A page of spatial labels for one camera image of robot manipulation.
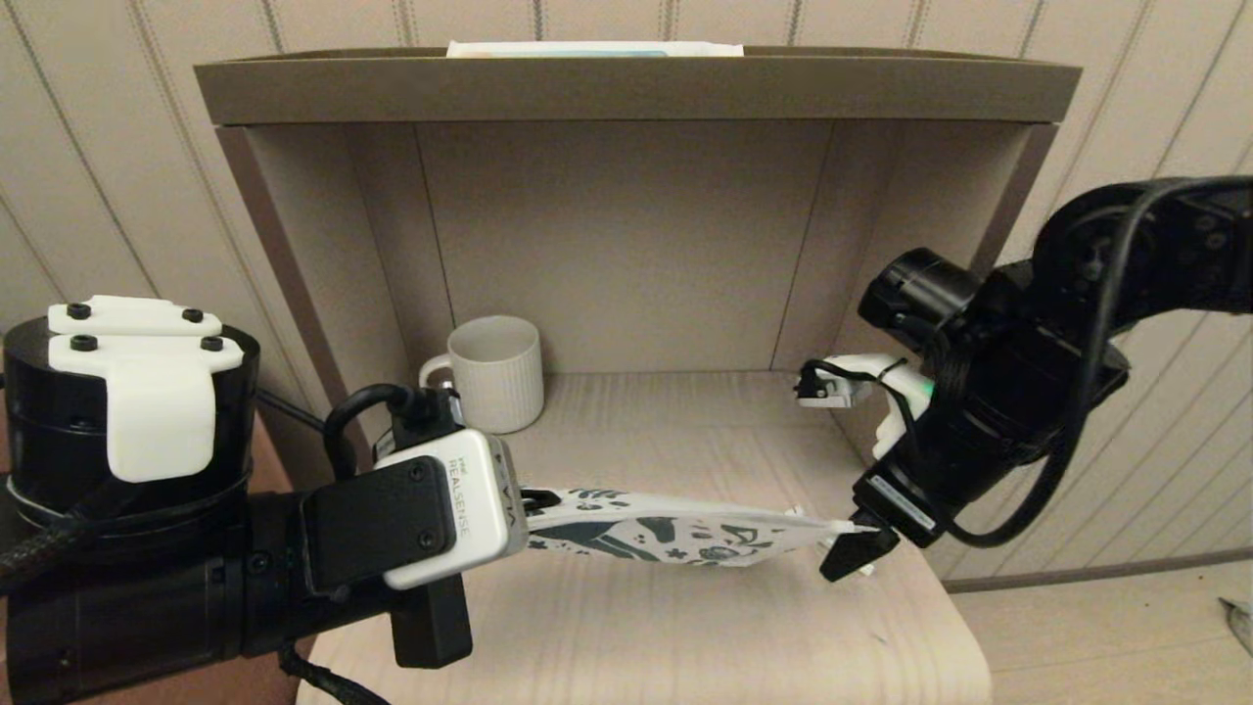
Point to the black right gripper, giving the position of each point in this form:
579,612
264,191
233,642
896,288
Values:
989,431

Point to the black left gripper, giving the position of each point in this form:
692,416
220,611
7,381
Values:
274,568

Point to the white horse print pouch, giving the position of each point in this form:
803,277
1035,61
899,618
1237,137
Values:
685,529

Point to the white ribbed ceramic mug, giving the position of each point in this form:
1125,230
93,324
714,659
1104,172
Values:
499,382

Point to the dark baseboard strip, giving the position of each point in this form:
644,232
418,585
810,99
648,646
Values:
1077,573

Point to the taupe wooden shelf unit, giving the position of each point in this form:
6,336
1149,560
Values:
626,245

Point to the brown plastic chair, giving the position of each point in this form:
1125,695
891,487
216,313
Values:
274,460

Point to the white flat booklet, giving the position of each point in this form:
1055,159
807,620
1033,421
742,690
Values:
587,49

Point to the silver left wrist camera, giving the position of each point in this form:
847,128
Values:
480,509

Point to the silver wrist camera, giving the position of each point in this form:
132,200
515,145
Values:
480,509
842,392

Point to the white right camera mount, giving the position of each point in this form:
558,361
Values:
896,431

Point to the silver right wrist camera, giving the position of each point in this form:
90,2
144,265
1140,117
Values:
842,392

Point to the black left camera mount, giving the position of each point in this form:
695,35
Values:
377,524

